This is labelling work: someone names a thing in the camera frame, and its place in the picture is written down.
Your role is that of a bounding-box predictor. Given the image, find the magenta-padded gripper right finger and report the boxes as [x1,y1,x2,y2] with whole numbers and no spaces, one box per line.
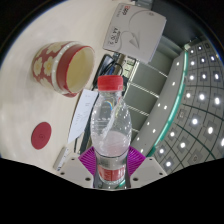
[121,146,168,188]

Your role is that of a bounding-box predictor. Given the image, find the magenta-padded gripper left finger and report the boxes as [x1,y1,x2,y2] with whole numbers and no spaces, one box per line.
[56,146,99,188]

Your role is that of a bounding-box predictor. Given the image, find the clear red-capped water bottle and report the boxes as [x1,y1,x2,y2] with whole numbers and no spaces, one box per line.
[90,75,133,186]

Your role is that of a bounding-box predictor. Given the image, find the white remote control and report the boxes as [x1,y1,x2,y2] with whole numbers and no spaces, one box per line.
[53,146,71,172]

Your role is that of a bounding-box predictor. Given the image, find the white printed paper sheet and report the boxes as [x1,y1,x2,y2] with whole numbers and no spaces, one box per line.
[67,88,100,145]

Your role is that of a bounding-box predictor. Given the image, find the flat round red coaster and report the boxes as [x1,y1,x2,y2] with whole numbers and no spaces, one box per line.
[30,121,53,151]

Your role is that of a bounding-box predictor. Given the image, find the ceiling lights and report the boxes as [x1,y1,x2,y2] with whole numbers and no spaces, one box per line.
[133,36,224,171]

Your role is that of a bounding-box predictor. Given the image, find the black desk phone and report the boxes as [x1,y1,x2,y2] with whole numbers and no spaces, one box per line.
[96,53,125,88]

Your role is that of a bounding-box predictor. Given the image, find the red flower-print mug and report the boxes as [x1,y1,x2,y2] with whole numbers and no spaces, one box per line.
[31,41,97,98]

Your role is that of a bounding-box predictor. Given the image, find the white copy paper box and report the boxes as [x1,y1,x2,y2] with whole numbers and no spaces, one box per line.
[102,2,168,64]

